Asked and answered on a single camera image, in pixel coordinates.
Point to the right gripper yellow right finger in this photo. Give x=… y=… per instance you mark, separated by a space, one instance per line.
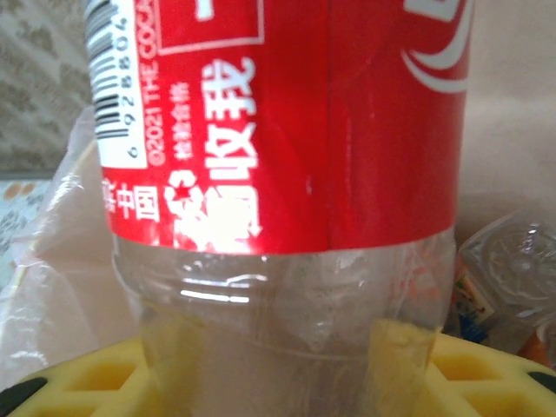
x=478 y=382

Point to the Coca-Cola bottle red cap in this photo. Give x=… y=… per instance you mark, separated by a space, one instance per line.
x=304 y=130

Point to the orange label gold cap bottle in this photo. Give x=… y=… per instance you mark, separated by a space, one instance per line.
x=540 y=347

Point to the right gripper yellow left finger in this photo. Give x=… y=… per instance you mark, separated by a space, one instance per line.
x=78 y=386

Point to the beige plastic waste bin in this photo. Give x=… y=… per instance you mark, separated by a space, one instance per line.
x=512 y=130

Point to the square clear bottle white label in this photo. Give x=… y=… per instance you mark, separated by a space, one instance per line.
x=512 y=260

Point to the pink translucent bin liner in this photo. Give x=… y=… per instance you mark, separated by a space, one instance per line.
x=52 y=260

